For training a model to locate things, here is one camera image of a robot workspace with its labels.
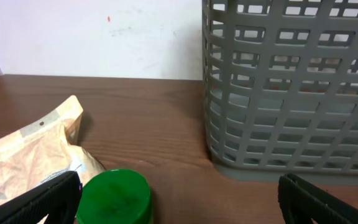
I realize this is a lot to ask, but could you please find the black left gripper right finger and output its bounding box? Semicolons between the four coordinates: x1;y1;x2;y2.
278;173;358;224

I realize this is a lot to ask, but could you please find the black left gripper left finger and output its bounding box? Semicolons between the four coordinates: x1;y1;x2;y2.
0;171;82;224

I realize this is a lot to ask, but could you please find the beige paper pouch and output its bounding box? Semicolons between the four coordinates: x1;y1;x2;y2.
0;95;104;205

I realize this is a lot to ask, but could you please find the green lid jar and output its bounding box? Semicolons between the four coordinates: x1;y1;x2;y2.
76;169;154;224

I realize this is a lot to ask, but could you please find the grey plastic basket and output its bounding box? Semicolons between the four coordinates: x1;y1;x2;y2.
202;0;358;185

